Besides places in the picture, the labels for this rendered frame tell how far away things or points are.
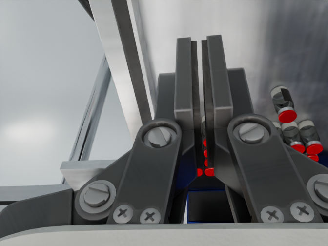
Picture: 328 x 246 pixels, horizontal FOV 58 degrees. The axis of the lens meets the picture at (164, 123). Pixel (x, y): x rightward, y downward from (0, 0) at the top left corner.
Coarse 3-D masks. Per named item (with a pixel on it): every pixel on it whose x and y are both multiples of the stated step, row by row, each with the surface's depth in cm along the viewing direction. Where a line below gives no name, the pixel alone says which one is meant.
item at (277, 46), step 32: (128, 0) 27; (160, 0) 30; (192, 0) 30; (224, 0) 30; (256, 0) 30; (288, 0) 30; (320, 0) 29; (160, 32) 33; (192, 32) 33; (224, 32) 32; (256, 32) 32; (288, 32) 32; (320, 32) 32; (160, 64) 36; (256, 64) 35; (288, 64) 35; (320, 64) 35; (256, 96) 39; (320, 96) 38; (320, 128) 42
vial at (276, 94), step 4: (276, 88) 37; (272, 92) 37; (276, 92) 37; (280, 92) 36; (272, 96) 37; (276, 96) 36; (280, 96) 36; (272, 100) 37; (276, 100) 36; (280, 100) 36; (276, 104) 36; (280, 104) 35; (284, 104) 35; (288, 104) 35; (292, 104) 35; (276, 108) 36; (280, 108) 35; (284, 108) 35; (288, 108) 34; (292, 108) 35; (276, 112) 36; (280, 112) 35
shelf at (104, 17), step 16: (96, 0) 31; (96, 16) 32; (112, 16) 32; (112, 32) 33; (112, 48) 35; (112, 64) 36; (128, 80) 38; (128, 96) 40; (128, 112) 42; (128, 128) 45; (320, 160) 48; (208, 176) 53
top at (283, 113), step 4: (284, 112) 34; (288, 112) 34; (292, 112) 34; (280, 116) 35; (284, 116) 35; (288, 116) 35; (292, 116) 35; (296, 116) 35; (280, 120) 35; (284, 120) 35; (288, 120) 35; (292, 120) 35
